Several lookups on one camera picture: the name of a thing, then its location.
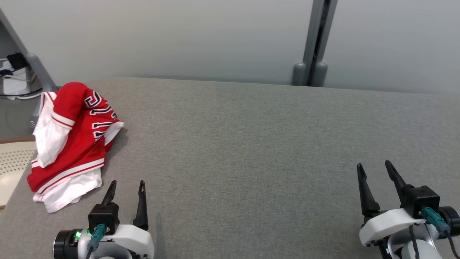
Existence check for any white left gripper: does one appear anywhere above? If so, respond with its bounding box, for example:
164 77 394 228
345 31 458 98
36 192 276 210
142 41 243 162
77 180 155 259

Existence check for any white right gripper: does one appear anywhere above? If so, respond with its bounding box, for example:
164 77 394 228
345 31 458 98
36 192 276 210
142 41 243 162
356 160 438 247

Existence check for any red and white jersey garment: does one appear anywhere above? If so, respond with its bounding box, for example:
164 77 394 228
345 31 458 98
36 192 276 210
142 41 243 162
27 82 125 213

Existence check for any cream perforated laundry basket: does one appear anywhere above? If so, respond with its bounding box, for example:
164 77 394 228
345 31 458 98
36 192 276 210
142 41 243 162
0 139 37 210

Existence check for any grey wheeled stand leg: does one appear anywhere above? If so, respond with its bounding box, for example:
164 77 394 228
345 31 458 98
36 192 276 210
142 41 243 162
0 7 60 129

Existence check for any white power adapter box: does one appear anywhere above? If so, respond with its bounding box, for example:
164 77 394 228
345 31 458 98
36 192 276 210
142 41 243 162
0 59 36 96

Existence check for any black power plug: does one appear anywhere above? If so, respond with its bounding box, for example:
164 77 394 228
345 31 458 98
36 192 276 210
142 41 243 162
6 53 28 71

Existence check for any bundle of cables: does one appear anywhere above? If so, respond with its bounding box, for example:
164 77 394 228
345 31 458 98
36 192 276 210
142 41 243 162
0 68 43 99

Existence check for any grey partition post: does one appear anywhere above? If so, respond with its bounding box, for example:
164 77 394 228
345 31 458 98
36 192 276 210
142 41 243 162
292 0 338 87

